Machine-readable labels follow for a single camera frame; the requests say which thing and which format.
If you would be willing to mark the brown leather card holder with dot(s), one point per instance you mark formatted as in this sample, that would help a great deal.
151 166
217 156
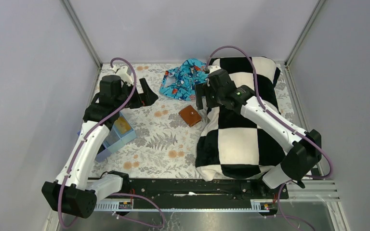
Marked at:
190 116

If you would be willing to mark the black white checkered pillow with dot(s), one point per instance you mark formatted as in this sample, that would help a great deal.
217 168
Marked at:
231 146

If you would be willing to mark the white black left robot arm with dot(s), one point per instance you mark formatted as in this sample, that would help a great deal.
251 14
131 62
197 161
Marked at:
70 192

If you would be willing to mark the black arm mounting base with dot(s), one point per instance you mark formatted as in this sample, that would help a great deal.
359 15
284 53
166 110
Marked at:
197 193

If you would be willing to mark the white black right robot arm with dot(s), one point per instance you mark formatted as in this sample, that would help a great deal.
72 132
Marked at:
301 147

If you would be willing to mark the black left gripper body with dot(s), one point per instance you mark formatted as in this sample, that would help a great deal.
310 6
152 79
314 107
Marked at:
126 89

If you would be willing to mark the aluminium frame rail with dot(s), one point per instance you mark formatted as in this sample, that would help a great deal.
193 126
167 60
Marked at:
185 205

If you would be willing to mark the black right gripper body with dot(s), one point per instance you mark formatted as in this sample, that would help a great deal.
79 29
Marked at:
213 98

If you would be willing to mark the blue plastic organizer box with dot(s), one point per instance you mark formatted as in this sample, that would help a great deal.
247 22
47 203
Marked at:
121 134

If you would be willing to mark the blue patterned cloth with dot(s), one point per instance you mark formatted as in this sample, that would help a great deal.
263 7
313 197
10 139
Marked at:
180 82

